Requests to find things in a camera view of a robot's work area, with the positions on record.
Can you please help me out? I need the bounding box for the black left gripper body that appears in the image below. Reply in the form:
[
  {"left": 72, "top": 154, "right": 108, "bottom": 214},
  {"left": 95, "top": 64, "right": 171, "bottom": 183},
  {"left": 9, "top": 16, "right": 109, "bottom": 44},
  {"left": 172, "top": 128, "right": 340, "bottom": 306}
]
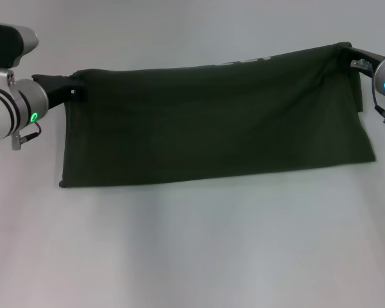
[{"left": 31, "top": 74, "right": 76, "bottom": 110}]

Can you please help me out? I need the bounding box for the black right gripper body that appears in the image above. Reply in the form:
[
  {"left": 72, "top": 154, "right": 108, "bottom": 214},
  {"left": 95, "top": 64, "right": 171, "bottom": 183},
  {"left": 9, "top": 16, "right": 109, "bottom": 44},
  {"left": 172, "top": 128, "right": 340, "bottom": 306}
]
[{"left": 339, "top": 44, "right": 385, "bottom": 81}]

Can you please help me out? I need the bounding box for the dark green t-shirt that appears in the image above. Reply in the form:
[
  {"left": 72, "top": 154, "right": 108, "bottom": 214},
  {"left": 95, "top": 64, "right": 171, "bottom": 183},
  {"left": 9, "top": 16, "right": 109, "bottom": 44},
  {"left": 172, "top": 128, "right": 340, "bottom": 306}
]
[{"left": 57, "top": 40, "right": 378, "bottom": 189}]

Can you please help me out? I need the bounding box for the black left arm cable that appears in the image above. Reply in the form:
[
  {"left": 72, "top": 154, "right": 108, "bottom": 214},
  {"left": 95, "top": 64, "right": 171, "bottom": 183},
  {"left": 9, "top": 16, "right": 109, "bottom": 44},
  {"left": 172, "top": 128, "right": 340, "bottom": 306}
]
[{"left": 11, "top": 123, "right": 42, "bottom": 151}]

